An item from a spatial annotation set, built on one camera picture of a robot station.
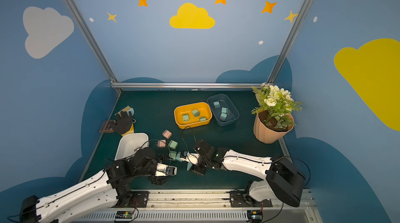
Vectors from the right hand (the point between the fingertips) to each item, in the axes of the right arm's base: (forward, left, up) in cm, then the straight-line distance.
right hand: (193, 161), depth 82 cm
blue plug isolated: (+39, -19, -3) cm, 43 cm away
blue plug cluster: (+43, -13, -4) cm, 45 cm away
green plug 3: (-1, +3, -3) cm, 4 cm away
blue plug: (+33, -17, -3) cm, 37 cm away
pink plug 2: (+10, +21, -2) cm, 23 cm away
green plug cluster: (+36, +2, -4) cm, 36 cm away
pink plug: (+17, +19, -3) cm, 26 cm away
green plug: (+31, +9, -4) cm, 32 cm away
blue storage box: (+48, -18, -5) cm, 51 cm away
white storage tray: (+10, +40, -4) cm, 41 cm away
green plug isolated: (+30, -3, -4) cm, 31 cm away
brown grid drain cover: (+20, +59, -3) cm, 62 cm away
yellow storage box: (+34, +4, -5) cm, 35 cm away
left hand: (-3, +11, +6) cm, 13 cm away
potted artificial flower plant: (+24, -44, +11) cm, 51 cm away
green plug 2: (+3, +12, -1) cm, 13 cm away
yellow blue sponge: (+34, +51, -3) cm, 62 cm away
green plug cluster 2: (+10, +14, -3) cm, 18 cm away
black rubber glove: (+23, +49, -2) cm, 54 cm away
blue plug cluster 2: (+3, +10, -4) cm, 11 cm away
